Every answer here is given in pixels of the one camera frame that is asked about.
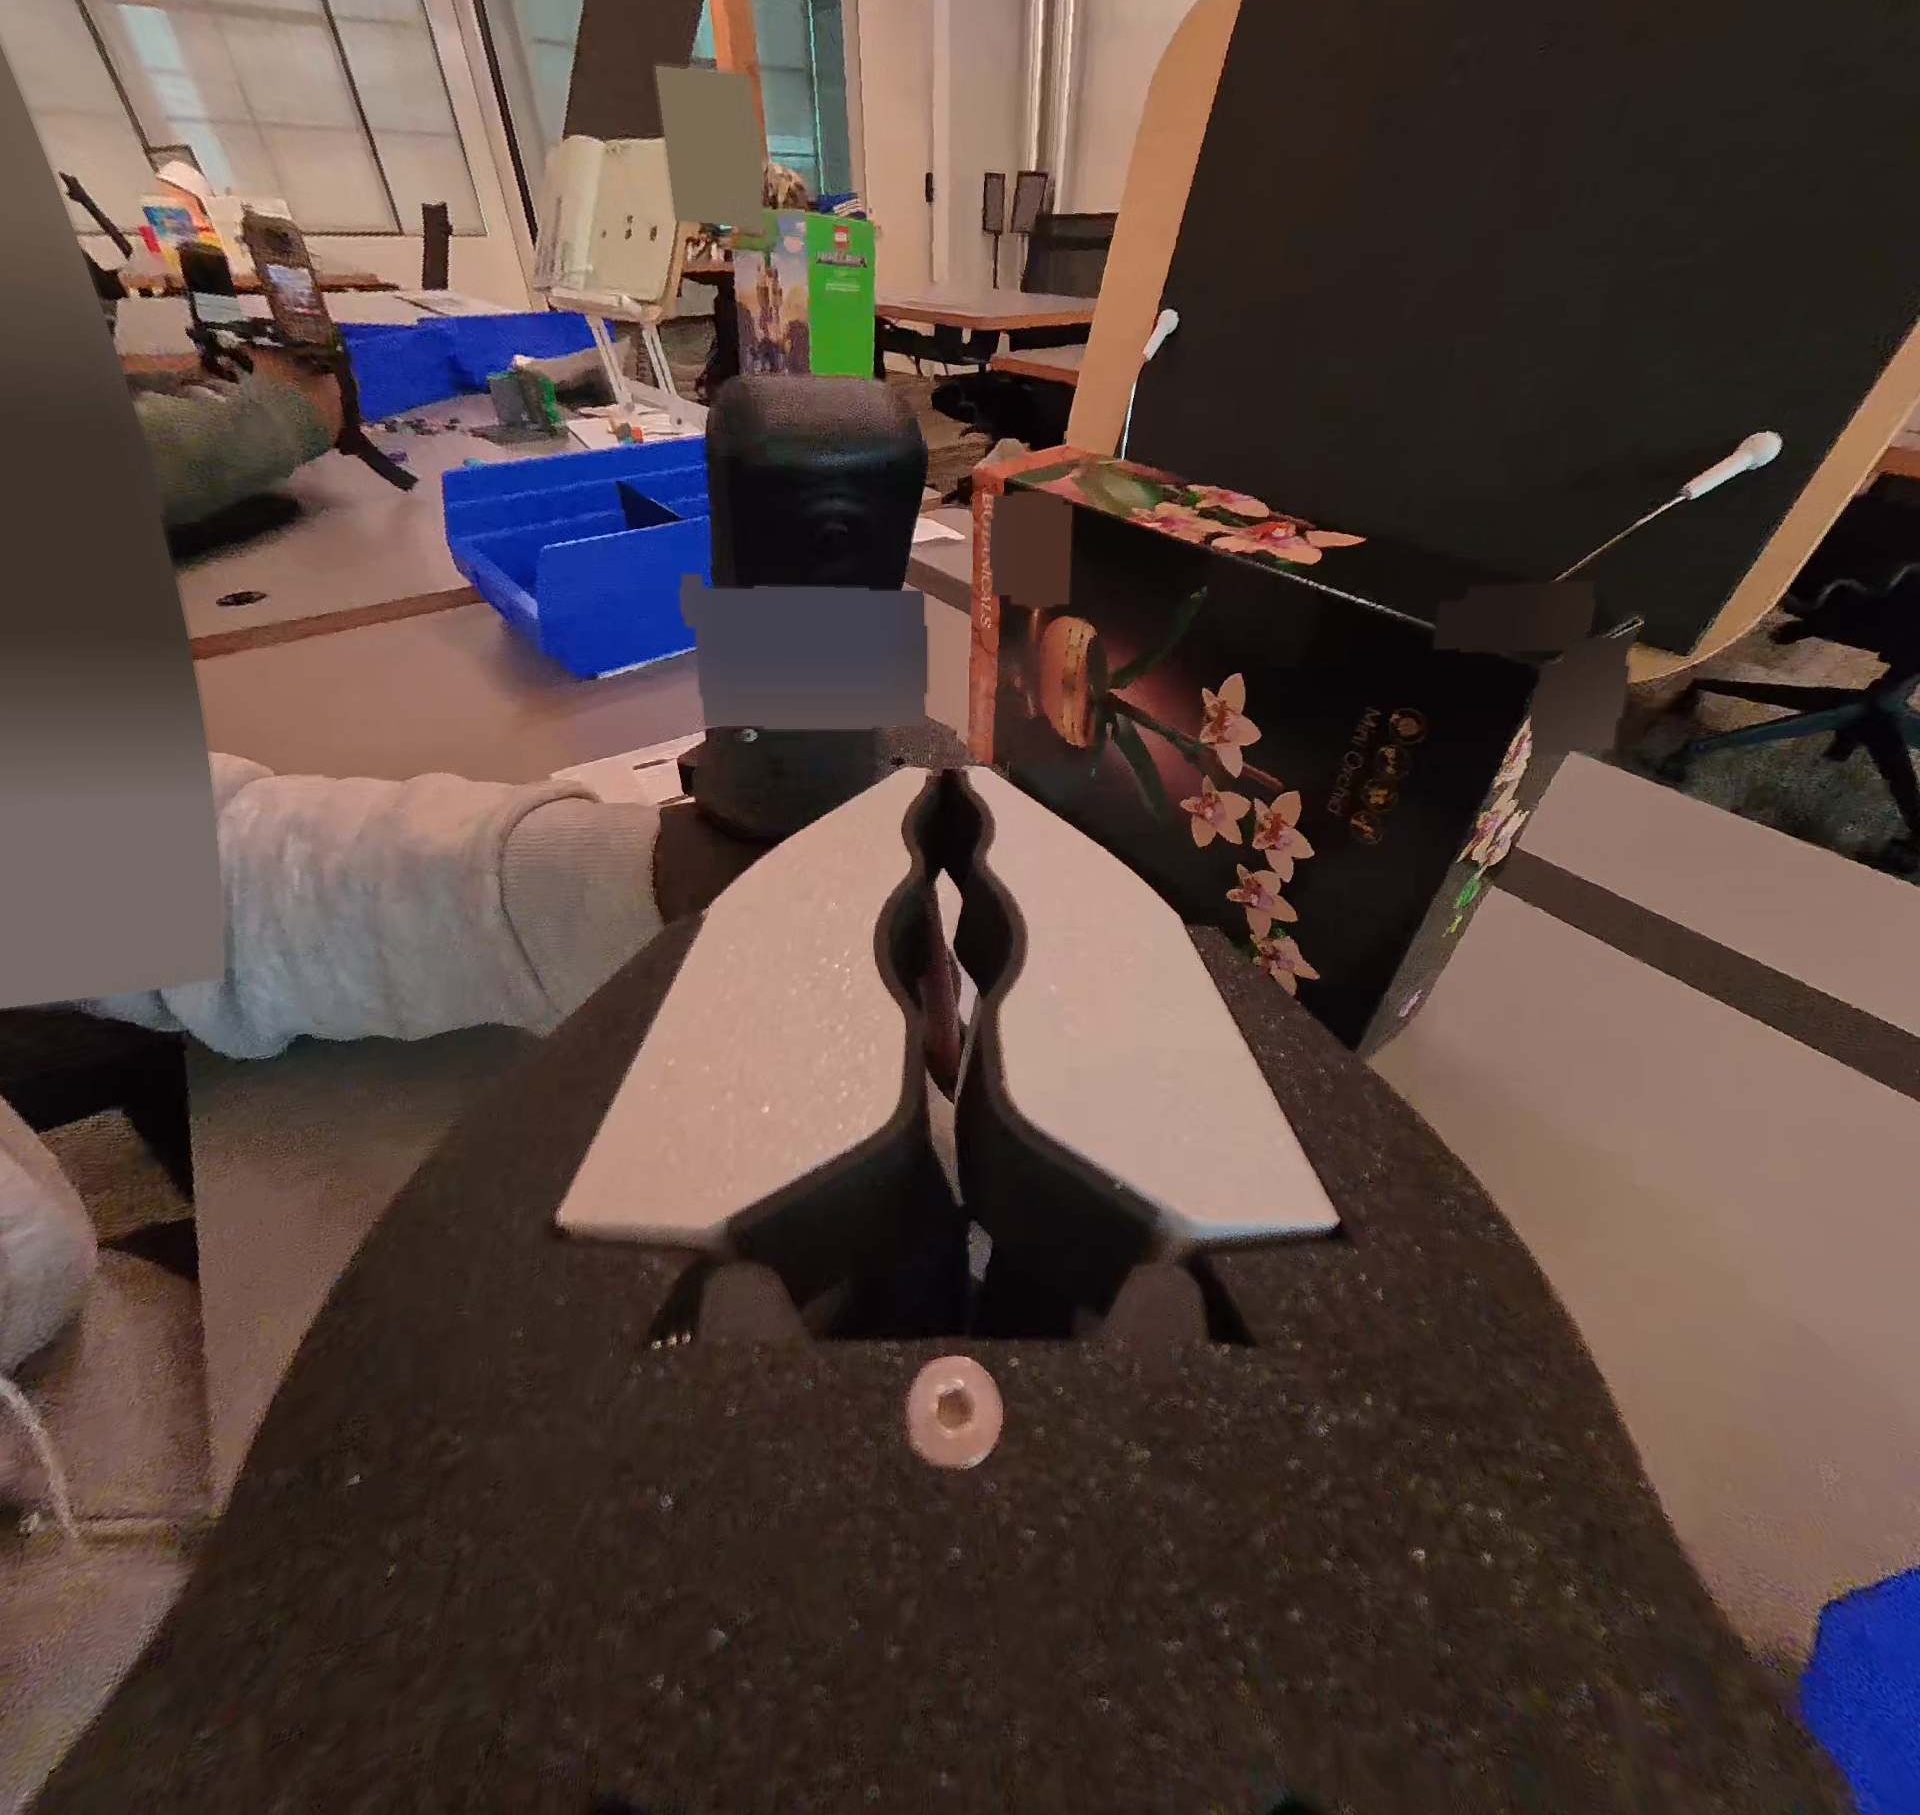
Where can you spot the person's left forearm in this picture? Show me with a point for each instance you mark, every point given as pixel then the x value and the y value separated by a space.
pixel 421 885

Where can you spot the blue storage bin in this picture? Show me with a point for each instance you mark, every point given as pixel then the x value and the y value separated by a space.
pixel 451 360

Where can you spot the person's grey sweater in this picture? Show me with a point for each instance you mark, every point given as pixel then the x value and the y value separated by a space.
pixel 39 1229

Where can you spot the black office chair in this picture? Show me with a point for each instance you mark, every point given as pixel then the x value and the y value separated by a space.
pixel 1861 600

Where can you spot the narrow black partition panel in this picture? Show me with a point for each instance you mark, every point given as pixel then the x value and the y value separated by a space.
pixel 645 0

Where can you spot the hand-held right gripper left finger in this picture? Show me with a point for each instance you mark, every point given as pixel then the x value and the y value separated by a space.
pixel 749 1064

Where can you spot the phone on tripod stand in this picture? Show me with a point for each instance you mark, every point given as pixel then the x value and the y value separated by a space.
pixel 293 292

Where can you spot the blue divided parts bin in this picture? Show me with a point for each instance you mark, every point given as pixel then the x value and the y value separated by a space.
pixel 600 600

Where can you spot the black orchid set box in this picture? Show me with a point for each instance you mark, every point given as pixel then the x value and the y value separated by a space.
pixel 1350 675

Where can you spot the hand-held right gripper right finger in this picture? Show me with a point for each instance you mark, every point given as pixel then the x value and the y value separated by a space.
pixel 1140 1064

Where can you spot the green brick set box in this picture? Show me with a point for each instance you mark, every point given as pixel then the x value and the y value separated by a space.
pixel 833 299

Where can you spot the black floor lamp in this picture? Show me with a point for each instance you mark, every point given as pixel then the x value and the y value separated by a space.
pixel 502 76

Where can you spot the white flip chart easel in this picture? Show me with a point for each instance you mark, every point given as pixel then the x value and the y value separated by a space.
pixel 600 224

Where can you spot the grey desk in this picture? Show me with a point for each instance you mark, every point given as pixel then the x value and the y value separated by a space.
pixel 1650 1169

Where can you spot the instruction booklet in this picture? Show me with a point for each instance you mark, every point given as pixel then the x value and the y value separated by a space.
pixel 630 776

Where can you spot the blue plastic bin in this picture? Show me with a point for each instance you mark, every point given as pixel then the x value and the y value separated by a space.
pixel 1874 1693

